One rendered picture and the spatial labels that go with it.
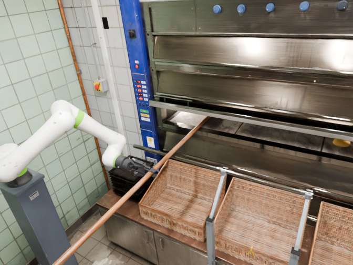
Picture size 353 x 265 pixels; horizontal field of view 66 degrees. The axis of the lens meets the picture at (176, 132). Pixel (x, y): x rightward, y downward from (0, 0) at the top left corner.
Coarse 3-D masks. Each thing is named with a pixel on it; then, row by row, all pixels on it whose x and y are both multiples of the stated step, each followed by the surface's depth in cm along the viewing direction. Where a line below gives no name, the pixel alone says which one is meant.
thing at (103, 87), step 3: (93, 81) 237; (96, 81) 235; (99, 81) 233; (102, 81) 234; (105, 81) 236; (96, 84) 236; (102, 84) 234; (105, 84) 237; (99, 87) 236; (102, 87) 235; (105, 87) 238; (96, 90) 240; (99, 90) 238; (102, 90) 236; (105, 90) 238
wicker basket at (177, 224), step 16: (160, 176) 230; (176, 176) 237; (192, 176) 229; (208, 176) 221; (160, 192) 236; (176, 192) 237; (192, 192) 232; (208, 192) 224; (224, 192) 216; (144, 208) 208; (160, 208) 223; (176, 208) 221; (192, 208) 220; (208, 208) 218; (160, 224) 207; (176, 224) 197; (192, 224) 187
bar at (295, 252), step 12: (180, 156) 182; (216, 168) 168; (252, 180) 158; (264, 180) 154; (216, 192) 165; (300, 192) 145; (312, 192) 143; (216, 204) 164; (300, 228) 141; (288, 264) 143
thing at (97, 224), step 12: (204, 120) 218; (192, 132) 203; (180, 144) 190; (168, 156) 179; (156, 168) 169; (144, 180) 160; (132, 192) 152; (120, 204) 144; (108, 216) 137; (96, 228) 131; (84, 240) 126; (72, 252) 121; (60, 264) 116
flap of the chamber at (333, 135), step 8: (152, 104) 203; (184, 104) 202; (192, 104) 203; (200, 104) 204; (192, 112) 186; (200, 112) 183; (232, 112) 183; (240, 112) 184; (248, 112) 185; (240, 120) 170; (248, 120) 167; (256, 120) 165; (280, 120) 167; (288, 120) 167; (296, 120) 168; (304, 120) 168; (280, 128) 158; (288, 128) 156; (296, 128) 154; (328, 128) 154; (336, 128) 154; (344, 128) 155; (352, 128) 155; (328, 136) 146; (336, 136) 144; (344, 136) 142
